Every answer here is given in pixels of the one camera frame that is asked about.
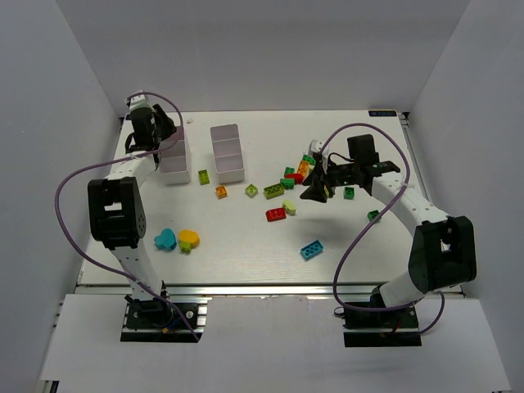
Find lime lego near container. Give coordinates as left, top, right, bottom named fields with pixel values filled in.
left=197, top=169, right=210, bottom=185

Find green lego lower right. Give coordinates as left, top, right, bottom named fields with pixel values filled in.
left=367, top=210, right=382, bottom=223

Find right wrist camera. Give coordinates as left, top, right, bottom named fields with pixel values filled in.
left=308, top=139, right=329, bottom=172

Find yellow heart lego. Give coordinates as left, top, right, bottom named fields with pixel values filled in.
left=178, top=229, right=200, bottom=254

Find orange 2x3 lego brick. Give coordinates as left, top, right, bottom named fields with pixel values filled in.
left=296, top=160, right=309, bottom=178

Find green lego brick middle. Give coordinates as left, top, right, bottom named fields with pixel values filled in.
left=343, top=187, right=355, bottom=200

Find blue heart lego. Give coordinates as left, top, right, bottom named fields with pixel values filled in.
left=154, top=228, right=177, bottom=251

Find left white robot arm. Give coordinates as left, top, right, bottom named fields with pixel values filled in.
left=88, top=104, right=177, bottom=302

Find dark green lego brick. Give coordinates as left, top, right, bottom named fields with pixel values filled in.
left=280, top=178, right=295, bottom=190

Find blue 2x3 lego brick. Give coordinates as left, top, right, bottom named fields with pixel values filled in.
left=300, top=240, right=323, bottom=260

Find lime 2x3 lego brick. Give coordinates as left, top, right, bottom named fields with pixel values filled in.
left=264, top=183, right=285, bottom=200

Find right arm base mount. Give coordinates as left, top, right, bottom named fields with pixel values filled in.
left=333, top=306, right=422, bottom=348

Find white divided container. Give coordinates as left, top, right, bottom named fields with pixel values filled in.
left=210, top=124, right=245, bottom=184
left=159, top=127, right=192, bottom=186

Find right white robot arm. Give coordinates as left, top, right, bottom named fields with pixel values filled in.
left=300, top=134, right=477, bottom=310

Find pale green lego piece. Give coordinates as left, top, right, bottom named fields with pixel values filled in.
left=282, top=199, right=296, bottom=215

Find red rounded lego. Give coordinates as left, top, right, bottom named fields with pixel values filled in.
left=284, top=173, right=304, bottom=184

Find right white divided container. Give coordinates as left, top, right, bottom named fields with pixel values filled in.
left=210, top=124, right=245, bottom=184

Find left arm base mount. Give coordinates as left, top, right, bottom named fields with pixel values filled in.
left=120, top=295, right=202, bottom=343

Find red 2x3 lego brick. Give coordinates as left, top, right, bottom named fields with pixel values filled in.
left=265, top=207, right=287, bottom=222

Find small green lego pile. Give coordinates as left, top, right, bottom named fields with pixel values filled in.
left=284, top=167, right=296, bottom=178

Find left white divided container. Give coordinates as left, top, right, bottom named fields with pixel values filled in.
left=159, top=127, right=192, bottom=186

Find orange small lego brick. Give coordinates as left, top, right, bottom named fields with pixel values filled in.
left=215, top=185, right=228, bottom=199

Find green lego brick top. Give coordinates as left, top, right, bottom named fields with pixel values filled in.
left=302, top=155, right=316, bottom=165

